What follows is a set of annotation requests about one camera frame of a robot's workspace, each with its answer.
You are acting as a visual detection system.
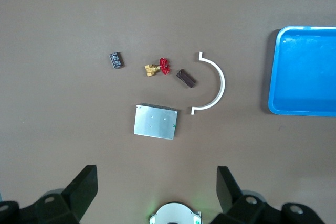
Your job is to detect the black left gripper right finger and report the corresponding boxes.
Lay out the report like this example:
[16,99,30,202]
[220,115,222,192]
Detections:
[211,166,326,224]

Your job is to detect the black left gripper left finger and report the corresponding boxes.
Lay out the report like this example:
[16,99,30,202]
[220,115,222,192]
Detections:
[0,165,99,224]

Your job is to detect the long dark brown capacitor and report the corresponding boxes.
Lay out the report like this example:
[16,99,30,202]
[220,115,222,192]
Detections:
[175,68,197,89]

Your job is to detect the small black printed capacitor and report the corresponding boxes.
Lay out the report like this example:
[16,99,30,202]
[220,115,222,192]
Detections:
[109,51,125,70]

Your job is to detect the blue plastic tray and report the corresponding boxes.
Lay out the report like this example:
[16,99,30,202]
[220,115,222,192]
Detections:
[267,26,336,117]

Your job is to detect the silver metal power supply box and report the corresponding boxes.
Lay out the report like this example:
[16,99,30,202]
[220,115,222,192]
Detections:
[133,103,179,141]

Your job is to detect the white semicircular pipe clamp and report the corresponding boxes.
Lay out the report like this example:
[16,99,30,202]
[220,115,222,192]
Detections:
[189,51,226,116]

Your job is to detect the brass valve red handwheel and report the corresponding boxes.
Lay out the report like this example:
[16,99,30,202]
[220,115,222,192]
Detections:
[144,57,171,77]

